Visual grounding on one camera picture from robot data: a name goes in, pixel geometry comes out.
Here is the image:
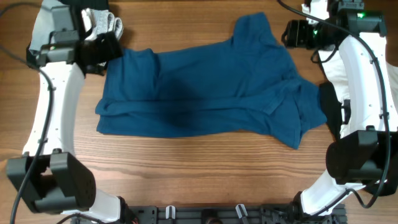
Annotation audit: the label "blue t-shirt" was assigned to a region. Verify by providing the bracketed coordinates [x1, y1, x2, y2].
[95, 12, 326, 148]

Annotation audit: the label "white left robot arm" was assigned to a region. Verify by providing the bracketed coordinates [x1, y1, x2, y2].
[6, 31, 129, 223]

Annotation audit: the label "folded light blue jeans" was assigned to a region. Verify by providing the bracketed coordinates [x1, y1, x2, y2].
[28, 0, 124, 57]

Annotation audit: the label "white printed t-shirt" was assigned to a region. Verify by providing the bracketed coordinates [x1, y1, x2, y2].
[302, 1, 397, 144]

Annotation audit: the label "folded black garment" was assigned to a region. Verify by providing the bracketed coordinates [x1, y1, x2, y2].
[26, 0, 109, 64]

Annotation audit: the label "black garment under pile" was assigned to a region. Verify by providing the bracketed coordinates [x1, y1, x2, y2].
[320, 82, 387, 195]

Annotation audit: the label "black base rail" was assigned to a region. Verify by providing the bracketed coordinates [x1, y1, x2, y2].
[129, 204, 348, 224]

